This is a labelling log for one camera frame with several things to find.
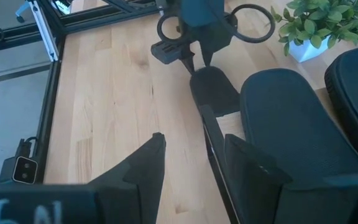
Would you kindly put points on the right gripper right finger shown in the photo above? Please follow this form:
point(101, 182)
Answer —
point(253, 186)

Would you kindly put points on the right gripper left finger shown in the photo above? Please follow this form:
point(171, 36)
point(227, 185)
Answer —
point(141, 186)

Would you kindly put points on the grey office chair base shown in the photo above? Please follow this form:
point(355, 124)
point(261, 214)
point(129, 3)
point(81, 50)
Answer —
point(23, 12)

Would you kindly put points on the black slide sandal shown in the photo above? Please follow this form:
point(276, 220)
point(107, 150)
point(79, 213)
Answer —
point(291, 124)
point(356, 93)

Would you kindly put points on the small black table camera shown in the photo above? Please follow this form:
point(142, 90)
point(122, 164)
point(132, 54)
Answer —
point(25, 169)

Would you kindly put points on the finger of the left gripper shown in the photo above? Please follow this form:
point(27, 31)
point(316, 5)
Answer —
point(189, 63)
point(207, 57)

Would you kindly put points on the green plant in white pot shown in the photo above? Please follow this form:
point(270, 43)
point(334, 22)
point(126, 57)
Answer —
point(315, 18)

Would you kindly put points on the silver aluminium bracket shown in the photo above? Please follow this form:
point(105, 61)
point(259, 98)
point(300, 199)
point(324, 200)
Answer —
point(43, 31)

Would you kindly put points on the wooden shelf with black frame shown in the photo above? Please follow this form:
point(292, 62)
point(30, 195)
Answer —
point(230, 126)

